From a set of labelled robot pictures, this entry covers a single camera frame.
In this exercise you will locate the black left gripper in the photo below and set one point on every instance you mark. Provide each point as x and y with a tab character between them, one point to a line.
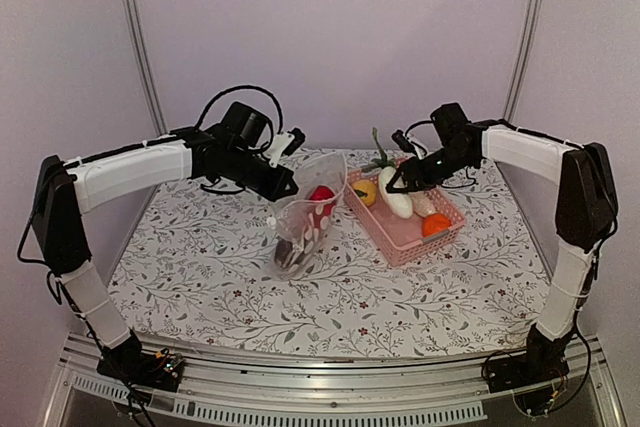
274	191

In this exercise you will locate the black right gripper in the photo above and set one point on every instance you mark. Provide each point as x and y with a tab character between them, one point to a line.
408	169

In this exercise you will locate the white toy radish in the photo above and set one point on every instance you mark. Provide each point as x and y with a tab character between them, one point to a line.
399	204
423	206

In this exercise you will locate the red toy tomato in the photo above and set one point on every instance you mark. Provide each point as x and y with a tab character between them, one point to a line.
321	193

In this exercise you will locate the clear zip top bag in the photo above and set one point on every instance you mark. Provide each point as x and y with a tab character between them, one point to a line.
290	218

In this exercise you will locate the red toy strawberry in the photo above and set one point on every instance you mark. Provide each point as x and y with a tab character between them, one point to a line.
319	220

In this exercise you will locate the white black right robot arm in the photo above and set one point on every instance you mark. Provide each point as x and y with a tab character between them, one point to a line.
585	214

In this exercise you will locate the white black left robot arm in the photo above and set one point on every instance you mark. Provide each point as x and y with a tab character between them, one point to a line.
66	191

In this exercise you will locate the yellow toy fruit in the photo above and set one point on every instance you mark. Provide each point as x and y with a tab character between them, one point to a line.
366	191

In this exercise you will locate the orange toy fruit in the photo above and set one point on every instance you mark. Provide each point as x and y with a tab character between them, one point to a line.
434	224

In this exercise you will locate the pink plastic basket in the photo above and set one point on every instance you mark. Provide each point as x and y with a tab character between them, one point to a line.
400	240

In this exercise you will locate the floral patterned table mat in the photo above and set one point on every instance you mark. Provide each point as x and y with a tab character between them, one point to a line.
198	268

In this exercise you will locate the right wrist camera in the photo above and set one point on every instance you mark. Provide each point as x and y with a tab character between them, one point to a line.
409	144

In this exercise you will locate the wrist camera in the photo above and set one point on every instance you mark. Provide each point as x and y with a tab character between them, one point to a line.
409	144
284	144

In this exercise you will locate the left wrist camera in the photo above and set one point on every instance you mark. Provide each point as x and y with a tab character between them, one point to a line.
284	144

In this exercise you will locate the aluminium front rail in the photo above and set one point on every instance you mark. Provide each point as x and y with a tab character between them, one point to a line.
228	387

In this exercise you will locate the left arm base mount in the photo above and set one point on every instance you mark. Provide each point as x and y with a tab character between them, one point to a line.
128	363

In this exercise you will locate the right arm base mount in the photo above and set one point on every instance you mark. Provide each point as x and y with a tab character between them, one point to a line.
504	371

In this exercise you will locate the right aluminium frame post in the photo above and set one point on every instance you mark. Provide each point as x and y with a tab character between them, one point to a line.
531	19

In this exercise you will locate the aluminium frame post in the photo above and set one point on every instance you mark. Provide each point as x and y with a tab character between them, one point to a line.
531	19
143	64

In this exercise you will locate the left aluminium frame post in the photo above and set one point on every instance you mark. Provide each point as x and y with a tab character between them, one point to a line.
143	64

